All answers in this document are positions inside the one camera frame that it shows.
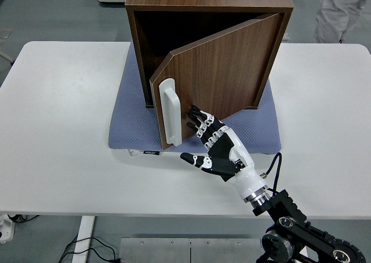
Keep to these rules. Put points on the grey metal plate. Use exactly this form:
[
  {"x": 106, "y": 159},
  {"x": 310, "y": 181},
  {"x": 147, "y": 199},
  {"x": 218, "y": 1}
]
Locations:
[{"x": 162, "y": 252}]

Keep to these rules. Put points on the person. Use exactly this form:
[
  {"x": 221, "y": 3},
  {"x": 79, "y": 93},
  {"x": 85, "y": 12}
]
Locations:
[{"x": 333, "y": 11}]

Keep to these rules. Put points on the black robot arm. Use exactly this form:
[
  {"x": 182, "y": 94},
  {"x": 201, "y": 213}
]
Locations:
[{"x": 290, "y": 205}]

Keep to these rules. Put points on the brown wooden cabinet door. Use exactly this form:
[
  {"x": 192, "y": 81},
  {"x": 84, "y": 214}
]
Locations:
[{"x": 226, "y": 72}]

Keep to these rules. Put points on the grey stand leg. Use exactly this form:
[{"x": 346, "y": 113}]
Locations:
[{"x": 6, "y": 57}]

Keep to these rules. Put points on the white power strip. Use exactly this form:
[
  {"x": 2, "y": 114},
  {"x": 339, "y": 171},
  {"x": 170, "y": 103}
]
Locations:
[{"x": 5, "y": 231}]

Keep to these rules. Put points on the dark mat label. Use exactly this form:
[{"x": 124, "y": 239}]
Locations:
[{"x": 151, "y": 153}]

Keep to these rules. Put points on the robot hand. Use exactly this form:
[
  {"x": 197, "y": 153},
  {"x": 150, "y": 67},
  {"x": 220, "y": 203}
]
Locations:
[{"x": 240, "y": 158}]

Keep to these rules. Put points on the clear floor plate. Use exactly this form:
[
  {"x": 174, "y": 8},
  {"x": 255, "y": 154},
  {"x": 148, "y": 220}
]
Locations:
[{"x": 5, "y": 33}]

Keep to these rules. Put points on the white mat tag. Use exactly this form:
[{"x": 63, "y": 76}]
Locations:
[{"x": 134, "y": 153}]

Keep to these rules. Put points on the blue textured mat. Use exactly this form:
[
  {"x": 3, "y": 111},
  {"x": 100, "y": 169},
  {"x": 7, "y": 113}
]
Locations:
[{"x": 255, "y": 135}]

